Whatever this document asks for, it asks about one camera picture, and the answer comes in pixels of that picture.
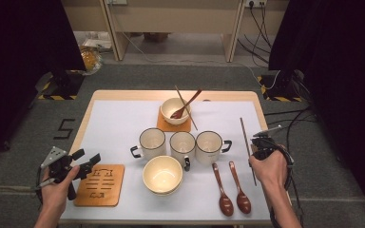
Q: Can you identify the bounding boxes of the white table mat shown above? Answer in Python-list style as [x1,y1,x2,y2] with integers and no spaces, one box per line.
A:
[60,100,272,222]

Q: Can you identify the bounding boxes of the white mug with black rim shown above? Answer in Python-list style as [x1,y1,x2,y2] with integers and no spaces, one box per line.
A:
[169,130,197,172]
[130,127,167,161]
[195,130,233,165]

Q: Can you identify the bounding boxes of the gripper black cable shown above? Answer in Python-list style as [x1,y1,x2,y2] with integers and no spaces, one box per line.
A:
[32,167,58,203]
[268,143,297,228]

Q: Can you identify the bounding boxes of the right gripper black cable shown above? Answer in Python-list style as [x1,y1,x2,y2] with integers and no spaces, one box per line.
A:
[268,143,297,228]

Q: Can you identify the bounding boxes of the yellow black hazard tape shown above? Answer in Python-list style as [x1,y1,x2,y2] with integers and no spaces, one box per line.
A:
[37,71,79,102]
[257,75,303,104]

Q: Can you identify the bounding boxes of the dark wooden spoon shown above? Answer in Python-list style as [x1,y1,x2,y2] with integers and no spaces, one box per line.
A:
[170,88,203,120]
[228,161,252,215]
[211,162,235,218]

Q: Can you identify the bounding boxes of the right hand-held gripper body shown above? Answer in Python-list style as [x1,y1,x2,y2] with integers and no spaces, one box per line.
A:
[252,124,283,161]

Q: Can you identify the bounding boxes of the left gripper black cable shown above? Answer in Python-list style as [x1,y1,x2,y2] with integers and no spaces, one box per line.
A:
[32,167,58,203]

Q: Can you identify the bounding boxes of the beige wooden desk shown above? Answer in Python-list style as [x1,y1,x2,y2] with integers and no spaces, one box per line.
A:
[99,0,247,64]

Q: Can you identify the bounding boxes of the person's right hand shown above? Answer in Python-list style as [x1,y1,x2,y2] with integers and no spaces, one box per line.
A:
[248,147,289,192]

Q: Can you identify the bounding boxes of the white floor cable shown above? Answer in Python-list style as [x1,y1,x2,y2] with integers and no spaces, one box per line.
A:
[120,30,282,91]

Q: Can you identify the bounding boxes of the yellow plastic bag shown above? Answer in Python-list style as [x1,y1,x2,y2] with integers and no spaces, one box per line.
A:
[79,46,104,76]

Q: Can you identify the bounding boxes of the black stand base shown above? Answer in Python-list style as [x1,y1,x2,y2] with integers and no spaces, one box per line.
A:
[50,67,85,98]
[260,69,302,99]

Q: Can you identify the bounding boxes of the black curtain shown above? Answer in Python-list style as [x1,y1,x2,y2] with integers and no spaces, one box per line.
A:
[267,0,365,224]
[0,0,87,163]

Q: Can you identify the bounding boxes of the white papers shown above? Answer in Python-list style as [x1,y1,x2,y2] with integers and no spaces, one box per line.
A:
[82,37,113,51]

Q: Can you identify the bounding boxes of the carved wooden coaster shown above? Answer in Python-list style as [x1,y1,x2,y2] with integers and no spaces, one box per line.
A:
[73,163,125,208]
[156,107,192,133]

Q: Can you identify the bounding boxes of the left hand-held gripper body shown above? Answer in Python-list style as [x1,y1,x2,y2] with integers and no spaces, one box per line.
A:
[40,145,86,201]

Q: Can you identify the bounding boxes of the black floor cable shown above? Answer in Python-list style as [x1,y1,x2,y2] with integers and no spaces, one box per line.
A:
[267,115,317,126]
[285,108,312,207]

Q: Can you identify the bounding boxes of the person's left hand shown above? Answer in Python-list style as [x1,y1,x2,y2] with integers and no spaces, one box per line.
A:
[41,165,82,211]

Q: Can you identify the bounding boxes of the black power cable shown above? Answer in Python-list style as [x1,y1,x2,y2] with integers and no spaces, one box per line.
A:
[248,2,273,49]
[237,37,270,65]

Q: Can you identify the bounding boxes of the white wall socket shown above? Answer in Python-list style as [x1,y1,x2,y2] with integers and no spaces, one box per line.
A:
[244,0,268,8]

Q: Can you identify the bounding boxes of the cream ceramic bowl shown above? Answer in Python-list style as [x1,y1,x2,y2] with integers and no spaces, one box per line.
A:
[142,155,183,195]
[146,184,182,197]
[160,97,192,125]

